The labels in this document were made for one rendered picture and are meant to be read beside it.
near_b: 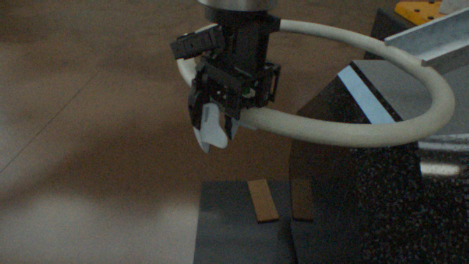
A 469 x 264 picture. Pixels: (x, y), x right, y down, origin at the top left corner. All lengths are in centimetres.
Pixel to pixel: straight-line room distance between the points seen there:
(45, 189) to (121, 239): 57
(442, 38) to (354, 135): 49
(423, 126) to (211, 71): 28
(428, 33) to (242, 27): 55
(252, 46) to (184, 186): 133
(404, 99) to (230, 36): 49
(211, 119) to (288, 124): 10
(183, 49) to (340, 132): 23
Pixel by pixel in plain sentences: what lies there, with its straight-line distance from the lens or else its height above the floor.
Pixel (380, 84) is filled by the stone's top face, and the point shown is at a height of 84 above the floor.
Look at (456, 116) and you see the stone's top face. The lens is 74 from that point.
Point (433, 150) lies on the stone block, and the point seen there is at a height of 82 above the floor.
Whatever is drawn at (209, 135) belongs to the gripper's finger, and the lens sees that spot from 40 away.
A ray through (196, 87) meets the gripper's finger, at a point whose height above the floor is 100.
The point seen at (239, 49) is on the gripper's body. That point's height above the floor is 105.
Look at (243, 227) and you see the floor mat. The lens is 140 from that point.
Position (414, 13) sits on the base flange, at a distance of 173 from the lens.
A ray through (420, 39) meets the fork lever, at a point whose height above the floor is 95.
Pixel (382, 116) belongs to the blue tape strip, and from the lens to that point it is 70.
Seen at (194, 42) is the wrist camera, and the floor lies 104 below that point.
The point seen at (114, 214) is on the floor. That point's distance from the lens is 158.
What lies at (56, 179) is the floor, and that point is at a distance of 188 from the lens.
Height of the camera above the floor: 118
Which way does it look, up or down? 38 degrees down
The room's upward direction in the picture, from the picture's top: straight up
